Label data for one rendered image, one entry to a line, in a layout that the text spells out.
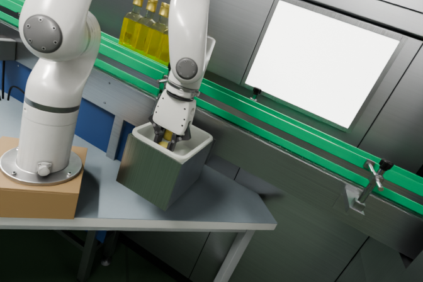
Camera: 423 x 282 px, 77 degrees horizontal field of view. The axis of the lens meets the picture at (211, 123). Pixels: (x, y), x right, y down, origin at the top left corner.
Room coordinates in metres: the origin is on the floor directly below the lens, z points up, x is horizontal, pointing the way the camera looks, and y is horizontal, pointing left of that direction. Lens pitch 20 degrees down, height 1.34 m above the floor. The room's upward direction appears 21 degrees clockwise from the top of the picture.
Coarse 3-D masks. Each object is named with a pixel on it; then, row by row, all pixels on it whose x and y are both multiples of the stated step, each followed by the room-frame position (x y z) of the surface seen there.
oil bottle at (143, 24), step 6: (144, 18) 0.99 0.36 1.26; (138, 24) 0.99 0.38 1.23; (144, 24) 0.98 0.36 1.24; (150, 24) 0.99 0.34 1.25; (138, 30) 0.99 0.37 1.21; (144, 30) 0.98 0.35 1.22; (138, 36) 0.98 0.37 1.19; (144, 36) 0.98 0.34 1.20; (132, 42) 0.99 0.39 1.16; (138, 42) 0.98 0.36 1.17; (144, 42) 0.98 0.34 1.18; (132, 48) 0.99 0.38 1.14; (138, 48) 0.98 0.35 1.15
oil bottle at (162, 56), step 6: (168, 30) 0.95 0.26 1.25; (162, 36) 0.96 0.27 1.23; (168, 36) 0.95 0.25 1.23; (162, 42) 0.95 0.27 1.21; (168, 42) 0.95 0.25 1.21; (162, 48) 0.95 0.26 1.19; (168, 48) 0.95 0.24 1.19; (162, 54) 0.95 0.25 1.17; (168, 54) 0.94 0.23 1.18; (156, 60) 0.96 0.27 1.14; (162, 60) 0.95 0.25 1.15; (168, 60) 0.95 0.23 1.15
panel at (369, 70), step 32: (288, 32) 1.00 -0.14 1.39; (320, 32) 0.98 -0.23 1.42; (352, 32) 0.95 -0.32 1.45; (256, 64) 1.02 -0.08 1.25; (288, 64) 0.99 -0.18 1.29; (320, 64) 0.96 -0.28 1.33; (352, 64) 0.94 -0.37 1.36; (384, 64) 0.92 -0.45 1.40; (288, 96) 0.98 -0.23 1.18; (320, 96) 0.95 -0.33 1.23; (352, 96) 0.93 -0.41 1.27
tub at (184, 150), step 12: (132, 132) 0.62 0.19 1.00; (144, 132) 0.67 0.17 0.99; (192, 132) 0.79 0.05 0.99; (204, 132) 0.79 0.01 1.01; (156, 144) 0.60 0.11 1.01; (180, 144) 0.78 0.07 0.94; (192, 144) 0.79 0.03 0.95; (204, 144) 0.70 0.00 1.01; (180, 156) 0.58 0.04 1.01; (192, 156) 0.62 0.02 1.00
